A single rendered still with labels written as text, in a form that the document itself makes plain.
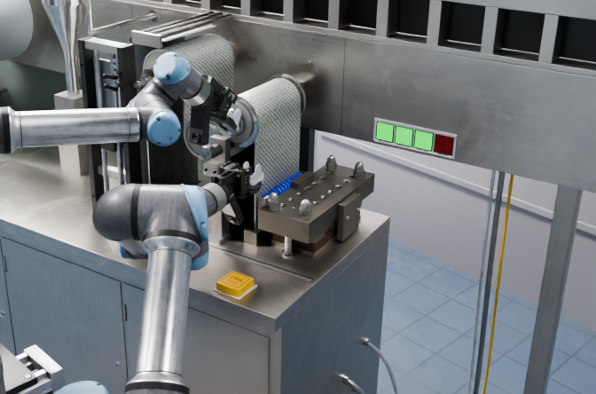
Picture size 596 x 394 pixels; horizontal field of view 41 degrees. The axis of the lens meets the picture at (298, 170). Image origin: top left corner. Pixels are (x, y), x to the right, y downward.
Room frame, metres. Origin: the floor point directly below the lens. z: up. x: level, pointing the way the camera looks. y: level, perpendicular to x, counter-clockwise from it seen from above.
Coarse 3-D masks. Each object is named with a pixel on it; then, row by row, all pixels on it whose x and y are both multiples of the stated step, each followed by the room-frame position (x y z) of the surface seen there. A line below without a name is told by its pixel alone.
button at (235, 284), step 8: (232, 272) 1.78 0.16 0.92; (224, 280) 1.74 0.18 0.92; (232, 280) 1.74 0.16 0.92; (240, 280) 1.74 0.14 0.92; (248, 280) 1.74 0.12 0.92; (216, 288) 1.73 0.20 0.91; (224, 288) 1.72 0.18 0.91; (232, 288) 1.70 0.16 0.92; (240, 288) 1.70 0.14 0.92; (248, 288) 1.73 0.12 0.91
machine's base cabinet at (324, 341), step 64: (0, 256) 2.15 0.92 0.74; (64, 256) 2.01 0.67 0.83; (384, 256) 2.16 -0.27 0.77; (0, 320) 2.17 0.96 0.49; (64, 320) 2.02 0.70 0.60; (128, 320) 1.89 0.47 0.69; (192, 320) 1.77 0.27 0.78; (320, 320) 1.81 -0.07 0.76; (192, 384) 1.78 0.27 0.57; (256, 384) 1.67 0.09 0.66; (320, 384) 1.82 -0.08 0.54
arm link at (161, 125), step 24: (0, 120) 1.50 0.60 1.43; (24, 120) 1.52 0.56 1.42; (48, 120) 1.54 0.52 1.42; (72, 120) 1.56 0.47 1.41; (96, 120) 1.57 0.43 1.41; (120, 120) 1.59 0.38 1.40; (144, 120) 1.61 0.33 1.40; (168, 120) 1.60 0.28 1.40; (0, 144) 1.49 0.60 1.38; (24, 144) 1.52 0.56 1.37; (48, 144) 1.54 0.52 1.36; (72, 144) 1.56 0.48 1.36; (168, 144) 1.60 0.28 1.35
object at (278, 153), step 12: (300, 120) 2.20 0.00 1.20; (276, 132) 2.09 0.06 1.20; (288, 132) 2.15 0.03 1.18; (264, 144) 2.04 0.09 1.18; (276, 144) 2.09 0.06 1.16; (288, 144) 2.15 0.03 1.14; (264, 156) 2.04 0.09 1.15; (276, 156) 2.09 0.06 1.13; (288, 156) 2.15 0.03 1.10; (264, 168) 2.04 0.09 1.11; (276, 168) 2.09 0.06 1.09; (288, 168) 2.15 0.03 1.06; (264, 180) 2.04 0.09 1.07; (276, 180) 2.09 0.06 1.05; (264, 192) 2.04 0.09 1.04
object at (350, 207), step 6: (348, 198) 2.05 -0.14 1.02; (354, 198) 2.05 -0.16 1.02; (342, 204) 2.00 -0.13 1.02; (348, 204) 2.01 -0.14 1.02; (354, 204) 2.05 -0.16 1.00; (342, 210) 2.00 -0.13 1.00; (348, 210) 2.01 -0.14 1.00; (354, 210) 2.05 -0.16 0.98; (342, 216) 2.00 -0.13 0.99; (348, 216) 2.01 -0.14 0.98; (354, 216) 2.05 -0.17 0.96; (342, 222) 2.00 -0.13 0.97; (348, 222) 2.02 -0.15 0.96; (354, 222) 2.05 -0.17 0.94; (342, 228) 1.99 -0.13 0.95; (348, 228) 2.02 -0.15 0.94; (354, 228) 2.05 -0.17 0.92; (342, 234) 1.99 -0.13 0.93; (348, 234) 2.02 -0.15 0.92
